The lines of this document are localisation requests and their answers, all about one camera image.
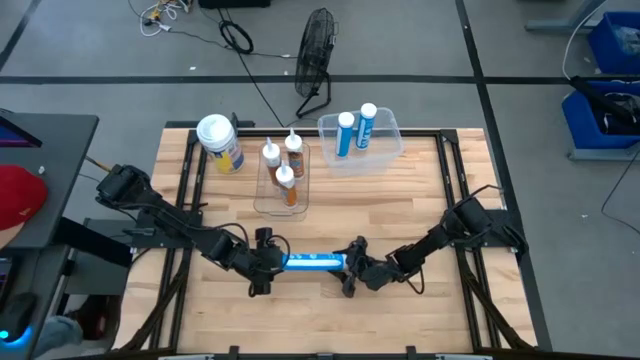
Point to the white-lidded wipes canister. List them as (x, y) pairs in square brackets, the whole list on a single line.
[(225, 155)]

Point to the black box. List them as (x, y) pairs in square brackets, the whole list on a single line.
[(235, 3)]

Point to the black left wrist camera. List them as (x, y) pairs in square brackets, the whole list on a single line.
[(263, 236)]

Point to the orange sealant tube white nozzle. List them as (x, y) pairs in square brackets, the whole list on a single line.
[(287, 190), (272, 160)]

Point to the black flat bar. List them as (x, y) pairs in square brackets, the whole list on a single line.
[(95, 242)]

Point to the blue-lit computer mouse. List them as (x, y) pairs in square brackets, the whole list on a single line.
[(17, 315)]

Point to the black table frame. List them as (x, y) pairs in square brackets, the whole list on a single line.
[(430, 133)]

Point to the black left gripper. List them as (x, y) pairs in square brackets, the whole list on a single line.
[(265, 270)]

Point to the grey desk leg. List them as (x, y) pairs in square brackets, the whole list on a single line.
[(555, 25)]

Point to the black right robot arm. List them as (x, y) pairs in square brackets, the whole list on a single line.
[(465, 220)]

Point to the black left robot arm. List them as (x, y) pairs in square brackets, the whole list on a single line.
[(170, 215)]

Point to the red cap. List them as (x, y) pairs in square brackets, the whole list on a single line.
[(20, 195)]

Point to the blue storage bin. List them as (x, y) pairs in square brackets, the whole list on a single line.
[(615, 45), (580, 125)]

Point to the narrow clear plastic tray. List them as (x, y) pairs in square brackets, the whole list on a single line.
[(265, 205)]

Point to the dark computer monitor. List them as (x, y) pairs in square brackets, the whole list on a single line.
[(15, 135)]

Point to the black desk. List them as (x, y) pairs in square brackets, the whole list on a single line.
[(65, 165)]

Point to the blue silicone sealant tube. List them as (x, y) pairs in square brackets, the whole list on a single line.
[(315, 262), (365, 132), (345, 140)]

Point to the black floor fan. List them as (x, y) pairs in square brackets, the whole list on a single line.
[(315, 50)]

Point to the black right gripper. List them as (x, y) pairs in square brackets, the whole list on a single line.
[(375, 272)]

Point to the brown-label caulk tube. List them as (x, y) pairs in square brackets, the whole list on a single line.
[(295, 160)]

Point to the large clear plastic bin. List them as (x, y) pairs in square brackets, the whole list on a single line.
[(390, 150)]

